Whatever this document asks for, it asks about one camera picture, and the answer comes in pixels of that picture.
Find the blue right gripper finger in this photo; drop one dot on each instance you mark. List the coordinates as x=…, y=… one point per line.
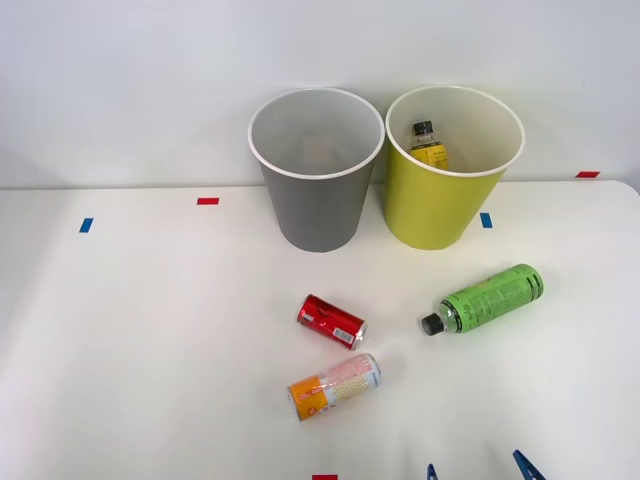
x=525, y=469
x=431, y=474

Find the green label plastic bottle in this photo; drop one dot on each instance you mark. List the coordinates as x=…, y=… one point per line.
x=492, y=297

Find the orange and pink drink can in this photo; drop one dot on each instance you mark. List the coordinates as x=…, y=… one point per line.
x=332, y=387

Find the red drink can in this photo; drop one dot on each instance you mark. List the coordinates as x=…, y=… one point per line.
x=330, y=322

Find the yellow-green plastic waste bin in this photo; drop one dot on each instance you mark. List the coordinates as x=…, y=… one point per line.
x=435, y=210

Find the grey plastic waste bin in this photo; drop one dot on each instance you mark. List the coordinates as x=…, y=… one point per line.
x=315, y=210

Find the yellow label plastic bottle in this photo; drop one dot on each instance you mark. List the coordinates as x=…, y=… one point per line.
x=430, y=152

